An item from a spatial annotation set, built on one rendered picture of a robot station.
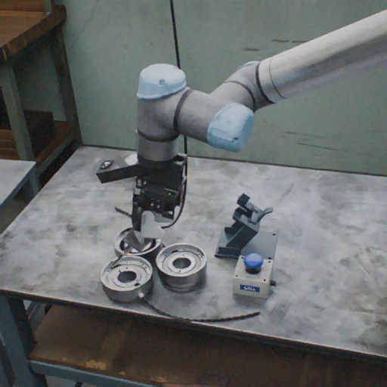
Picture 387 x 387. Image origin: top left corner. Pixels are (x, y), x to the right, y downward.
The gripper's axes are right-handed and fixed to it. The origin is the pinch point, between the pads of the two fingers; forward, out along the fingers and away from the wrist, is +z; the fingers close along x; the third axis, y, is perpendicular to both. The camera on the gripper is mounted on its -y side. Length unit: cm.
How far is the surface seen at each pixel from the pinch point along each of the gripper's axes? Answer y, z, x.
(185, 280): 10.2, 8.4, -1.0
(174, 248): 4.9, 8.8, 7.6
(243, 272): 20.9, 5.0, 2.1
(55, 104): -107, 79, 162
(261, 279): 24.9, 4.3, 1.1
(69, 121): -97, 85, 158
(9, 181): -59, 35, 44
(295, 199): 27.3, 9.1, 36.1
